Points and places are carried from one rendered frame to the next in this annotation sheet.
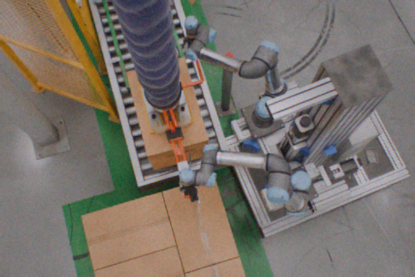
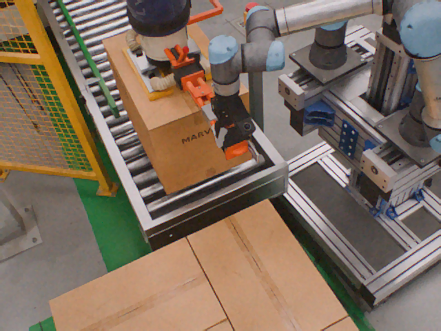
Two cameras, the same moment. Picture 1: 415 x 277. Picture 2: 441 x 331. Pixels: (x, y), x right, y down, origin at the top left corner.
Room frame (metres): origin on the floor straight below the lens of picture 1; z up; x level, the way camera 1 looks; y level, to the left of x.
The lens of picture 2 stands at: (-0.42, 0.24, 2.31)
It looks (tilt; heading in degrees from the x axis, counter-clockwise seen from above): 51 degrees down; 355
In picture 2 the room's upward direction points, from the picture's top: 8 degrees counter-clockwise
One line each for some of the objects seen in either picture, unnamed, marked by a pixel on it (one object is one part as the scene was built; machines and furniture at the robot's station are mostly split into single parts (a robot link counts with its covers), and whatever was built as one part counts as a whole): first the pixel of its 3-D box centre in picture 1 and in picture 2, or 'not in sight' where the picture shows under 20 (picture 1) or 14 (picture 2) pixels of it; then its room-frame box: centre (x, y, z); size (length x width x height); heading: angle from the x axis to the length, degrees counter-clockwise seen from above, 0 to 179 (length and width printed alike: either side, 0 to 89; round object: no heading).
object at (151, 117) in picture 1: (151, 107); (145, 66); (1.11, 0.36, 1.11); 0.34 x 0.10 x 0.05; 14
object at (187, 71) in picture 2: (174, 134); (189, 74); (0.89, 0.20, 1.21); 0.10 x 0.08 x 0.06; 104
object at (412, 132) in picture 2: not in sight; (424, 121); (0.58, -0.54, 1.09); 0.15 x 0.15 x 0.10
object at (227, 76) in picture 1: (226, 87); (255, 92); (1.48, -0.16, 0.50); 0.07 x 0.07 x 1.00; 15
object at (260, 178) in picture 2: (185, 172); (218, 198); (0.79, 0.17, 0.58); 0.70 x 0.03 x 0.06; 105
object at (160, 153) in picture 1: (168, 115); (177, 100); (1.12, 0.26, 0.89); 0.60 x 0.40 x 0.40; 14
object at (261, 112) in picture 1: (266, 108); (331, 21); (1.05, -0.37, 1.20); 0.13 x 0.12 x 0.14; 149
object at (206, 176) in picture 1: (206, 175); (262, 52); (0.56, 0.01, 1.51); 0.11 x 0.11 x 0.08; 80
